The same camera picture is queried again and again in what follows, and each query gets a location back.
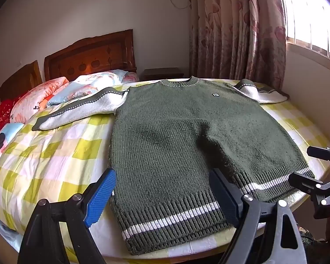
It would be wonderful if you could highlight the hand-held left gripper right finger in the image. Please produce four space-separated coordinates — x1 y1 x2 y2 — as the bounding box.
208 168 309 264

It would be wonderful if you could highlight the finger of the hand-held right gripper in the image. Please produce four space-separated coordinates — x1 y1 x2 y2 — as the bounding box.
288 171 330 199
306 144 330 169

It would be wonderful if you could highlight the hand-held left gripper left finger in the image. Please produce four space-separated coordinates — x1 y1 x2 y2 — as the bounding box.
17 167 117 264

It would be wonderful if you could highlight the green knit sweater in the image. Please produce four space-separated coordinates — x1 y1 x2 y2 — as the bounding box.
31 76 315 256

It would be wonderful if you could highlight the person's dark patterned clothing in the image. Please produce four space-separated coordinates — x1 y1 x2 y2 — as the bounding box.
297 225 330 264

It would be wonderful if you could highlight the bed with checkered sheet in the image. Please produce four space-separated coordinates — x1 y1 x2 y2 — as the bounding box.
0 77 330 262

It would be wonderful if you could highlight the light blue floral pillow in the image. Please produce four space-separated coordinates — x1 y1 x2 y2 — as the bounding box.
47 70 139 106

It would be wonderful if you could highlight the pink floral pillow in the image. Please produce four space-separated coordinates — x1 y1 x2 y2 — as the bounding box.
9 76 70 124

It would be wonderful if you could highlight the red patterned blanket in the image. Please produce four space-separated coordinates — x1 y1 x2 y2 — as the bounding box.
0 99 20 143

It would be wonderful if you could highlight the window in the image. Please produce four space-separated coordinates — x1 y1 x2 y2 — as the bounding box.
275 0 330 61

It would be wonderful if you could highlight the dark wooden nightstand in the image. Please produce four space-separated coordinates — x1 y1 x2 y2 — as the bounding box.
141 67 185 81

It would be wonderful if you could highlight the large carved wooden headboard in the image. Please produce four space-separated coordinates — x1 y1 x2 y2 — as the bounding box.
44 29 138 81

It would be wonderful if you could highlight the small wooden headboard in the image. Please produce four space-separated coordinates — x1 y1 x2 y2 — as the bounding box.
0 60 43 101

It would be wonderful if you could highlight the pink floral curtain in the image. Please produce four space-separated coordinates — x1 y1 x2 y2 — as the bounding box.
188 0 288 91

